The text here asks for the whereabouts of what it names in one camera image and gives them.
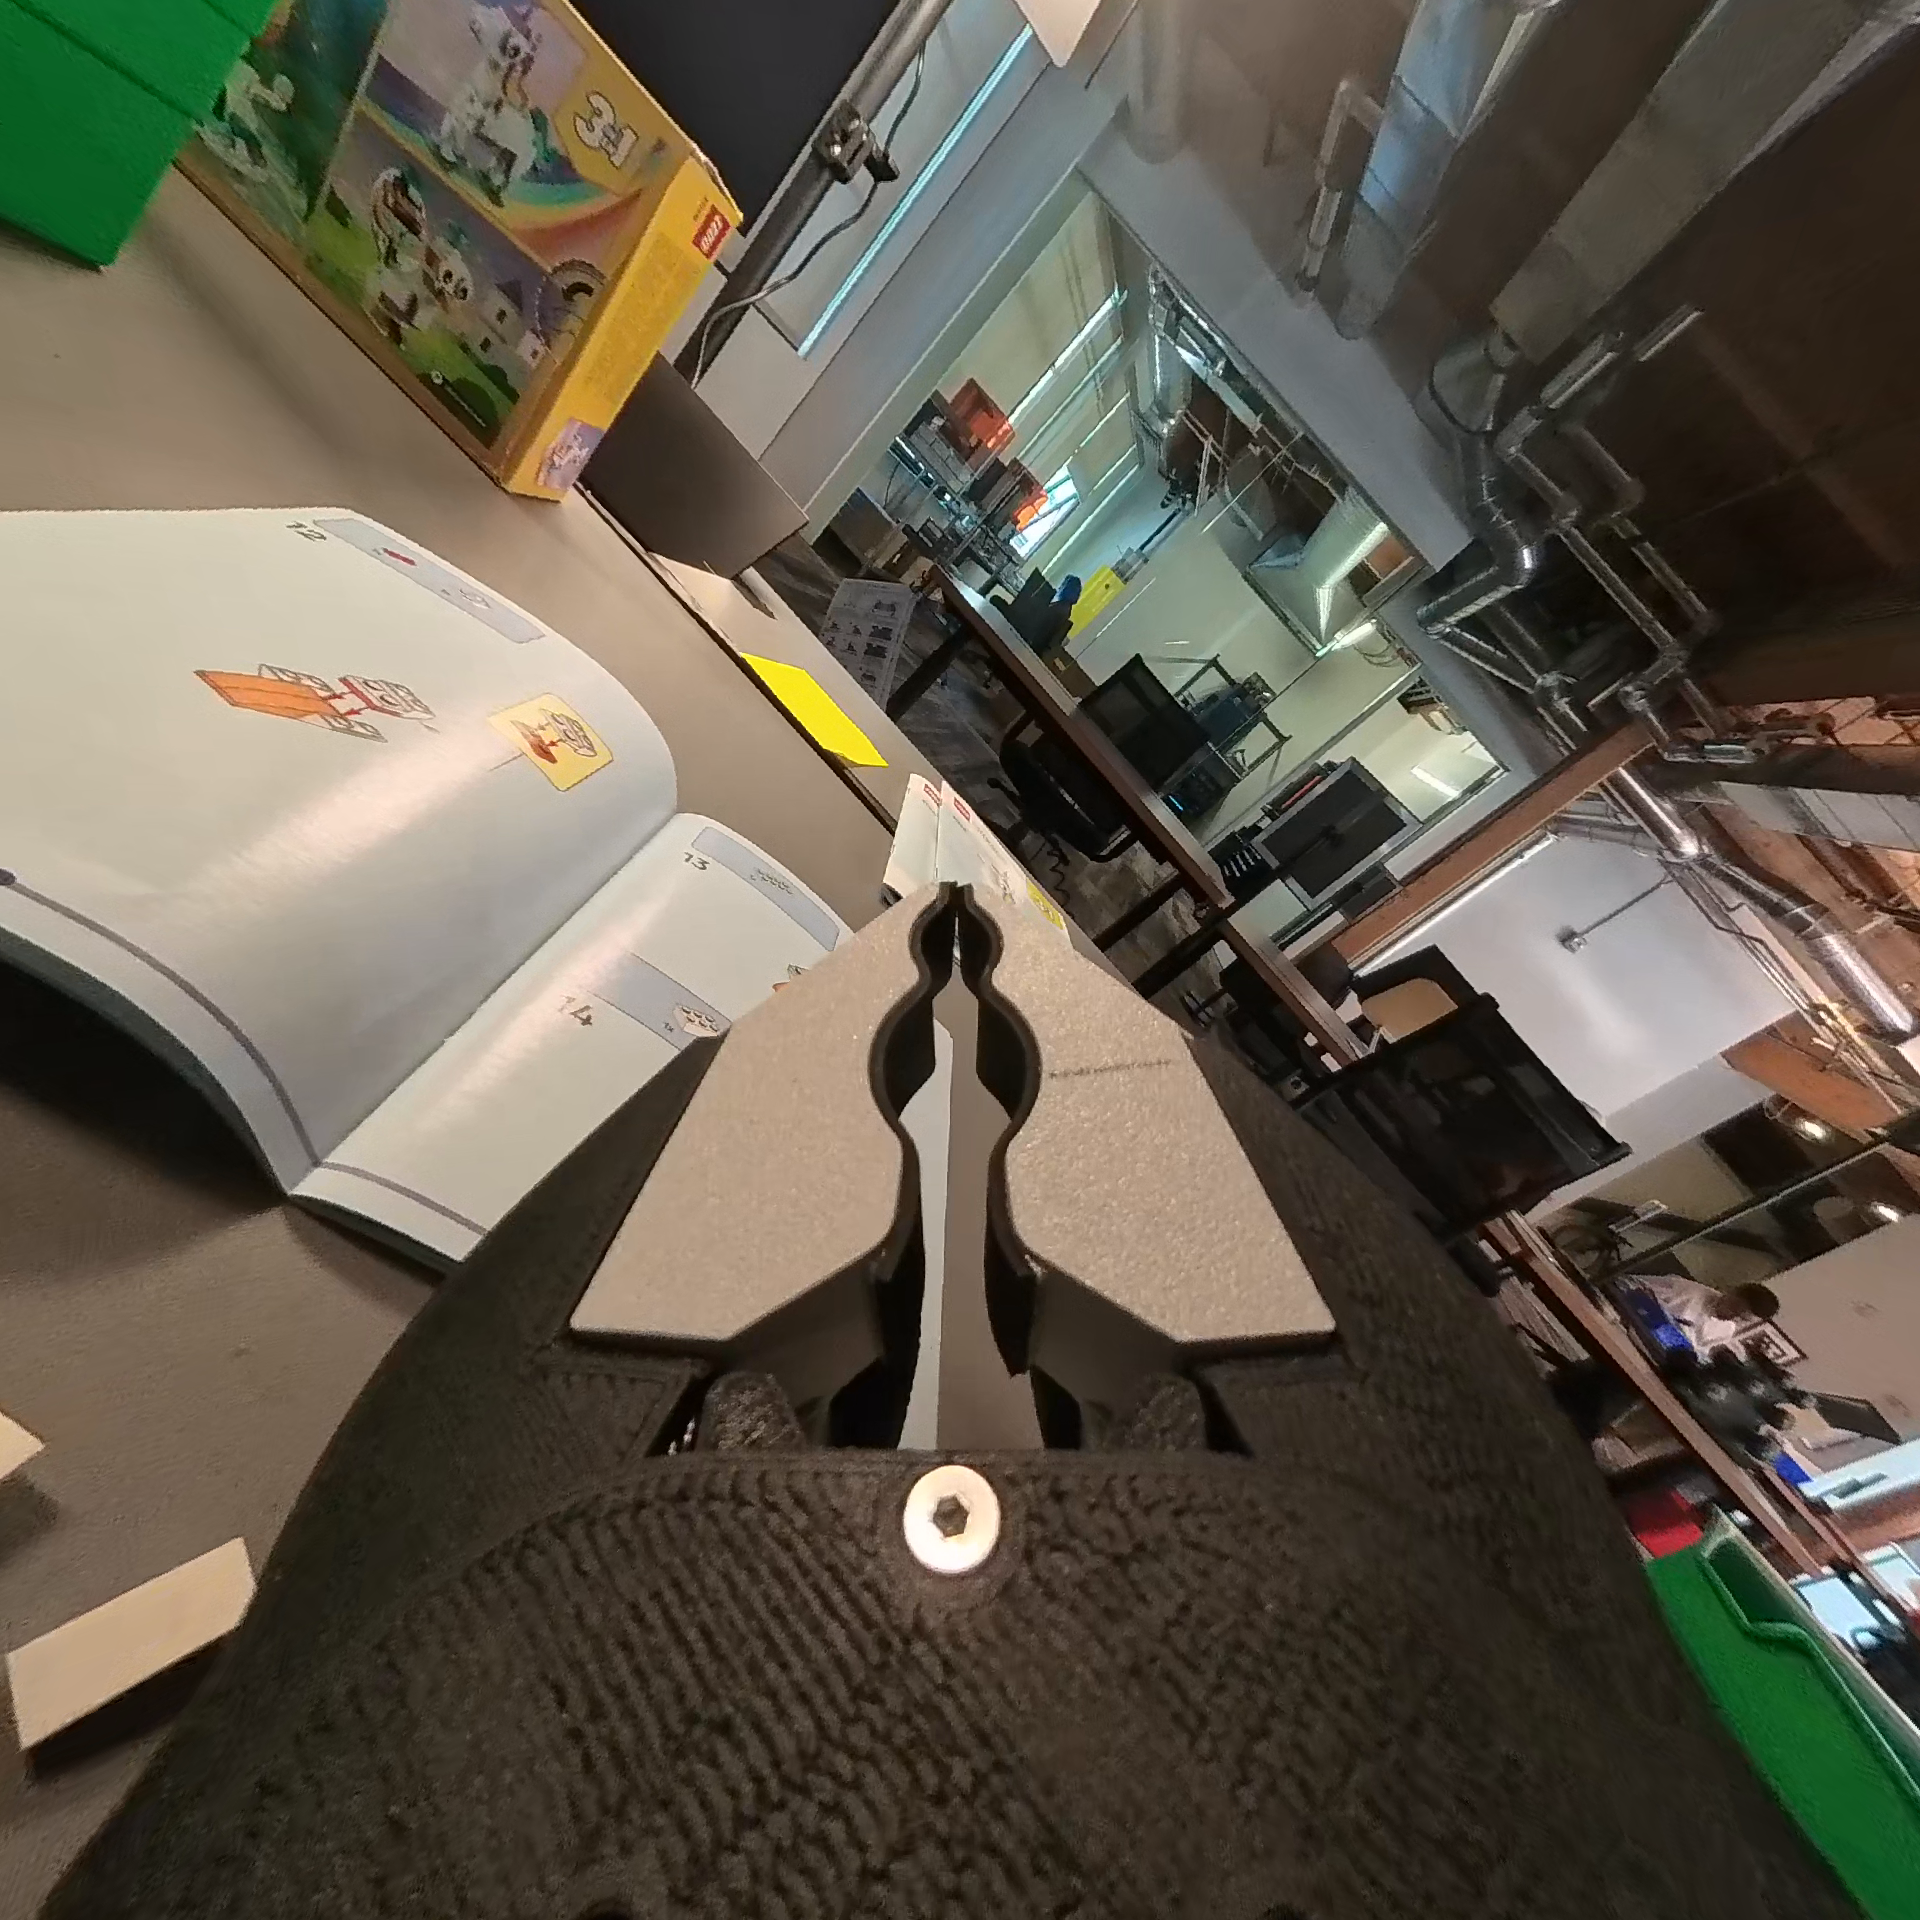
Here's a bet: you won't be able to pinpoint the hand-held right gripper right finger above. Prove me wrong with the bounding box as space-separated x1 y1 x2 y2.
957 886 1340 1407

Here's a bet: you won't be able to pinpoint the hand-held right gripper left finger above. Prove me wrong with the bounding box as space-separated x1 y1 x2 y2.
566 882 964 1346

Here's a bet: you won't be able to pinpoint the green plastic bin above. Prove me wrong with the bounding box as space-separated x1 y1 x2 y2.
0 0 287 272
1640 1504 1920 1920

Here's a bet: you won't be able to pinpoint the closed lego instruction booklets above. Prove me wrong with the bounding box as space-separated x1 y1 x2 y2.
882 773 1069 938

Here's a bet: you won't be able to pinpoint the open lego instruction booklet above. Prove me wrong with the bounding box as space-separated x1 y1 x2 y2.
0 506 857 1273

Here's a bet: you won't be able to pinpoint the colourful lego set box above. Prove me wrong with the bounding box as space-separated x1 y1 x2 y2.
175 0 748 500

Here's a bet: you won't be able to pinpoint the black 3d printer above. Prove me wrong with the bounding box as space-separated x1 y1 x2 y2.
1256 756 1414 905
1078 655 1221 805

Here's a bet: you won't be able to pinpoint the black office chair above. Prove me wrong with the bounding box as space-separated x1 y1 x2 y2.
997 719 1134 863

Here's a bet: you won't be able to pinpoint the yellow paper sheet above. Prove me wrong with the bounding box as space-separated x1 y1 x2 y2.
737 650 888 770

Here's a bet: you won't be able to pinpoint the long wooden table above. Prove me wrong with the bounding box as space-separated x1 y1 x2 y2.
936 569 1382 1068

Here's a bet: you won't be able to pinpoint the printed picture sheet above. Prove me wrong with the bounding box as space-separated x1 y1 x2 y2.
825 576 916 662

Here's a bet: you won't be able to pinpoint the silver ceiling pipes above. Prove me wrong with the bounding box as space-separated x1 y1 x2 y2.
1417 322 1727 752

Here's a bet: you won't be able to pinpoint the dark grey monitor base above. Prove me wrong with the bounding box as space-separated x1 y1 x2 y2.
575 352 812 577

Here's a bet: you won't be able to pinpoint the black clamp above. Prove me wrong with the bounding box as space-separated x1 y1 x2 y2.
813 102 905 185

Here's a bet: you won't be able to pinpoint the black monitor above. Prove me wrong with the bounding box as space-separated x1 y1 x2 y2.
568 0 961 212

